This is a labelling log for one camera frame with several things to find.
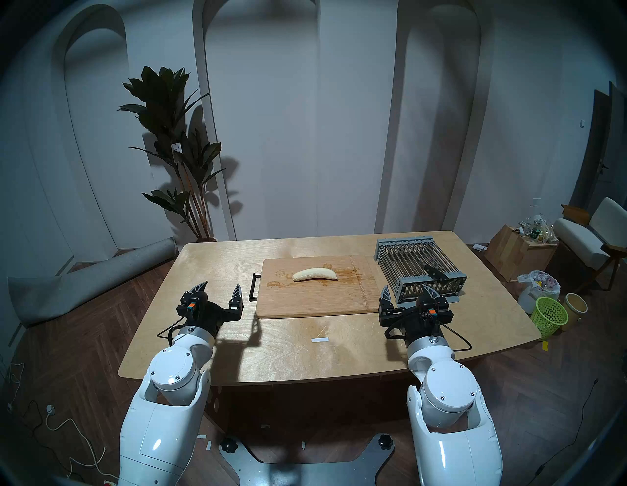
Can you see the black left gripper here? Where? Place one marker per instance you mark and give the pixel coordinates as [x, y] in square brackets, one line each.
[210, 316]

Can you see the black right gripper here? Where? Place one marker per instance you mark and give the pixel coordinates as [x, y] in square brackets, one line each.
[401, 321]

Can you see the peeled pale banana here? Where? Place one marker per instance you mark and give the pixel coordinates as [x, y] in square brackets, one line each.
[313, 275]

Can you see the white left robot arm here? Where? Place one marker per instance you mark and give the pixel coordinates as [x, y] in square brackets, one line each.
[166, 431]

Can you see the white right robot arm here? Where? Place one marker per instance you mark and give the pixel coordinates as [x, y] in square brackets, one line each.
[455, 431]

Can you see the grey metal roller knife rack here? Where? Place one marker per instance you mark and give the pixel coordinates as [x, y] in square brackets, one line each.
[416, 259]

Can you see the light wooden box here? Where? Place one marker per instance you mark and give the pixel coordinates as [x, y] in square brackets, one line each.
[514, 252]

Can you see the white plastic bag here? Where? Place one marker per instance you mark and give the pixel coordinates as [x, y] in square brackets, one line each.
[539, 286]

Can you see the rolled grey carpet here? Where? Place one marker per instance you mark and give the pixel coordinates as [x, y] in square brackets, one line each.
[88, 281]

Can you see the green mesh waste basket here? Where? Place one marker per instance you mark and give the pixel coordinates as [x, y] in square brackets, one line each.
[548, 316]

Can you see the clear bag of items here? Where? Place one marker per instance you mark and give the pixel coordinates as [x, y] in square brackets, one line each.
[538, 229]

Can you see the black base knob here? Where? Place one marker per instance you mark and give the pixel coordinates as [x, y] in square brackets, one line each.
[229, 445]
[386, 442]

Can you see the beige round bucket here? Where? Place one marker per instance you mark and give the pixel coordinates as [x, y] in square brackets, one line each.
[576, 306]

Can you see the white cushioned wooden armchair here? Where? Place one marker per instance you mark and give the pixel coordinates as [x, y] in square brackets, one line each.
[580, 240]

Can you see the tall green potted plant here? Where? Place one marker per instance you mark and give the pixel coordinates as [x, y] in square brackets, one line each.
[166, 108]

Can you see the dark grey door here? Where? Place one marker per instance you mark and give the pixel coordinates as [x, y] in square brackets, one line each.
[595, 147]

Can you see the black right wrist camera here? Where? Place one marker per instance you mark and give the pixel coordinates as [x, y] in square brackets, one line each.
[431, 306]

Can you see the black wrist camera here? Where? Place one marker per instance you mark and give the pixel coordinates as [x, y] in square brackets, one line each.
[186, 300]
[431, 306]

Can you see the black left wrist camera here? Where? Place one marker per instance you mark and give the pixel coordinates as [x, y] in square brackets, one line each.
[186, 300]

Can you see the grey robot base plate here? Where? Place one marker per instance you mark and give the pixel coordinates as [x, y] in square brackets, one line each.
[303, 473]

